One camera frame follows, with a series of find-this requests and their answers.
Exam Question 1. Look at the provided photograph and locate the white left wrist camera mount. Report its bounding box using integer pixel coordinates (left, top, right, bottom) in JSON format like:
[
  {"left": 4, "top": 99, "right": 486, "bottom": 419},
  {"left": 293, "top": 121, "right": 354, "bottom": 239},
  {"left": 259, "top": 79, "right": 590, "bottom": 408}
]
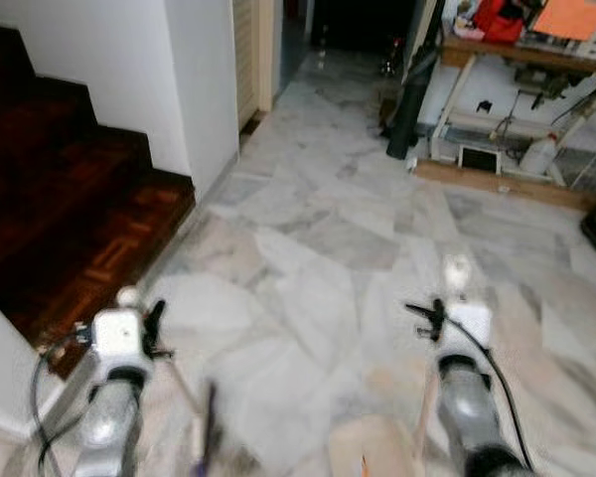
[{"left": 91, "top": 308, "right": 147, "bottom": 371}]

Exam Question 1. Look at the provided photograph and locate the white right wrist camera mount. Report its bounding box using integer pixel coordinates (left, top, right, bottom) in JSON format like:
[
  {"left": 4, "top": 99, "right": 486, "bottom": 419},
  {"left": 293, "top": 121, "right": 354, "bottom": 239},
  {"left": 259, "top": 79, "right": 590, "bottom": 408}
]
[{"left": 442, "top": 301, "right": 494, "bottom": 357}]

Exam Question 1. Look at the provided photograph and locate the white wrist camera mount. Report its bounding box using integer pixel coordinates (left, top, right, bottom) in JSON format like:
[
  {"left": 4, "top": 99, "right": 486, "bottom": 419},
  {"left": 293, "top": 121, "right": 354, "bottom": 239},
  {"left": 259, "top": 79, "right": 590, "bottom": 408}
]
[
  {"left": 442, "top": 301, "right": 494, "bottom": 357},
  {"left": 91, "top": 308, "right": 147, "bottom": 371}
]

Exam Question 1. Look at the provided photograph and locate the orange paper sheet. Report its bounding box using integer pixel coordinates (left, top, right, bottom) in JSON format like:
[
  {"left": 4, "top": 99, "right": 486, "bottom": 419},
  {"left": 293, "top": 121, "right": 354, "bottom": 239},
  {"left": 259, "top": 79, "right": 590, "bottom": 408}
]
[{"left": 531, "top": 0, "right": 596, "bottom": 43}]

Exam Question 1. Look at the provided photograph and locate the dark wooden staircase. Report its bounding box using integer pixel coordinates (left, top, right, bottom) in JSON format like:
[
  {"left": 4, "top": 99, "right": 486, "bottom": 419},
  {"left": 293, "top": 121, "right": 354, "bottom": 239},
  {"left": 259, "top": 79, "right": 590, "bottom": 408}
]
[{"left": 0, "top": 22, "right": 197, "bottom": 381}]

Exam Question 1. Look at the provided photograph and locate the red bag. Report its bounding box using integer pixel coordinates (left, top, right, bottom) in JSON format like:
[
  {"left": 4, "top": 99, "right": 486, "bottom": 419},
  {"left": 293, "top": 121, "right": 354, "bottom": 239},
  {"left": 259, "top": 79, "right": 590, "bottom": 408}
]
[{"left": 470, "top": 0, "right": 525, "bottom": 43}]

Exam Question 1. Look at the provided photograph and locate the beige dustpan with wooden handle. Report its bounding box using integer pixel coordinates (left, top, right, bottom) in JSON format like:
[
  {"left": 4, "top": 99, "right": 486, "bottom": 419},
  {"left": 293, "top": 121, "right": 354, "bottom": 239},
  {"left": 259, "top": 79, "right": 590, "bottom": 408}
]
[{"left": 328, "top": 253, "right": 475, "bottom": 477}]

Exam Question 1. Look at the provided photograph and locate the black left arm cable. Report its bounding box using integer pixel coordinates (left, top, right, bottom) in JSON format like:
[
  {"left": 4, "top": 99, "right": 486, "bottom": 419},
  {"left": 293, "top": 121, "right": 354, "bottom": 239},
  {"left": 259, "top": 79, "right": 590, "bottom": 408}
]
[{"left": 30, "top": 323, "right": 92, "bottom": 477}]

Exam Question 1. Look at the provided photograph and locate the wooden broom with white knob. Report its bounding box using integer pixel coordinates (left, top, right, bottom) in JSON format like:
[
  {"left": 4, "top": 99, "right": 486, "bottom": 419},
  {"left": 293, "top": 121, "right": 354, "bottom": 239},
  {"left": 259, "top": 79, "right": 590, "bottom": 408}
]
[{"left": 117, "top": 286, "right": 222, "bottom": 476}]

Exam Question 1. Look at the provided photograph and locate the small white framed screen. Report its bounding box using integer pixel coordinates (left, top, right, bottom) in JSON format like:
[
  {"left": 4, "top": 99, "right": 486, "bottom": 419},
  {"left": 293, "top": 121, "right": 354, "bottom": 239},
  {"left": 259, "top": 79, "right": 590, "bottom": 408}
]
[{"left": 457, "top": 144, "right": 503, "bottom": 176}]

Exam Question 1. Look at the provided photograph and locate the beige louvered door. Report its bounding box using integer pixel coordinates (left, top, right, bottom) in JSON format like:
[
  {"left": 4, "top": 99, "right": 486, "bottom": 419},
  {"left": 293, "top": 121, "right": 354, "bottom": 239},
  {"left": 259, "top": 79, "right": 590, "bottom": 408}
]
[{"left": 231, "top": 0, "right": 276, "bottom": 128}]

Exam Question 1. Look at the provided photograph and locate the wooden sewing table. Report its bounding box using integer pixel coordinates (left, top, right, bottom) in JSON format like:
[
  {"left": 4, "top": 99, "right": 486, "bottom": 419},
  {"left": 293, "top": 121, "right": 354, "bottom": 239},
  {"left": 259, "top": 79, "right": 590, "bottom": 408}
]
[{"left": 412, "top": 35, "right": 596, "bottom": 212}]

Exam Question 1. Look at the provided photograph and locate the white plastic bottle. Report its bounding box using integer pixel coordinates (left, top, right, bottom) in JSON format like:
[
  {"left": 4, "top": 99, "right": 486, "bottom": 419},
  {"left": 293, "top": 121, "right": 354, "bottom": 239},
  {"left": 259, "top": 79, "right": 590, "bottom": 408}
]
[{"left": 520, "top": 132, "right": 562, "bottom": 180}]

